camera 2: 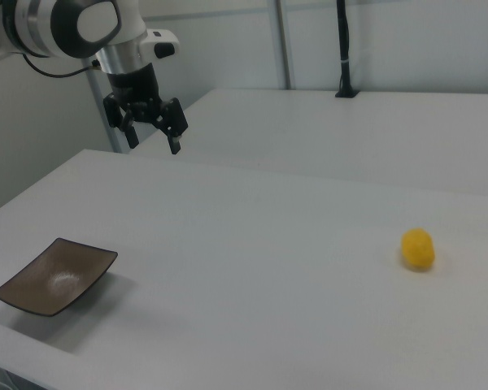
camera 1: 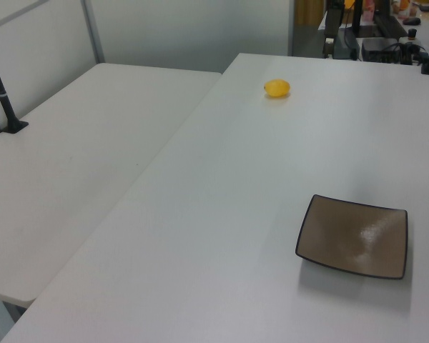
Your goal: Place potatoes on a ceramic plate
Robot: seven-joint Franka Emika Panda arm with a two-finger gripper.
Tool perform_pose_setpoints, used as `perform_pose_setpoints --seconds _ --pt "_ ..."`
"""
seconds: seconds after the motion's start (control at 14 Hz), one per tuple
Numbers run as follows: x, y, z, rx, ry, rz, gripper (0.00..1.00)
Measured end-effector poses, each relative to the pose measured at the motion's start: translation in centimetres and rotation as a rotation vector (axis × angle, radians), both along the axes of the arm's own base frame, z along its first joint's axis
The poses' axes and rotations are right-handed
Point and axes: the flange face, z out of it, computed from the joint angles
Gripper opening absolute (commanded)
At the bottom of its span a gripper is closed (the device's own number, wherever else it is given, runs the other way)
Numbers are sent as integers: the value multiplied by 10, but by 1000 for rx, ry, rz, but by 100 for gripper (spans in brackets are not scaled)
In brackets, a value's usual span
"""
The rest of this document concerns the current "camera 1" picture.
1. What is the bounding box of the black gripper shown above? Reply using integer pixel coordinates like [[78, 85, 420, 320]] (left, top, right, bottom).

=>
[[322, 0, 345, 59]]

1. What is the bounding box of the brown square ceramic plate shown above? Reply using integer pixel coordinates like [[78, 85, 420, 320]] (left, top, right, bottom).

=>
[[295, 194, 409, 281]]

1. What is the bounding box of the grey flat box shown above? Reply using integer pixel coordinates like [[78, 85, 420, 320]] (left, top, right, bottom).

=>
[[334, 26, 360, 60]]

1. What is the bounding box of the black monitor stand pole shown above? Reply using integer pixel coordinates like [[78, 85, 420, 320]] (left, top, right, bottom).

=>
[[350, 0, 364, 37]]

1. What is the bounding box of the black electronics box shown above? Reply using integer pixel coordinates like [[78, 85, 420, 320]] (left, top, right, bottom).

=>
[[360, 36, 401, 61]]

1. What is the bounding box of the black flat monitor base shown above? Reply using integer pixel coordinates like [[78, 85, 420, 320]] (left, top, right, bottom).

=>
[[375, 14, 409, 39]]

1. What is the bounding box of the black cable bundle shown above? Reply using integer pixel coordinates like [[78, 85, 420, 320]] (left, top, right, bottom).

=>
[[388, 39, 428, 66]]

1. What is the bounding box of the black camera stand pole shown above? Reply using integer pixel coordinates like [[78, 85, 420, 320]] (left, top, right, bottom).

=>
[[0, 35, 29, 135]]

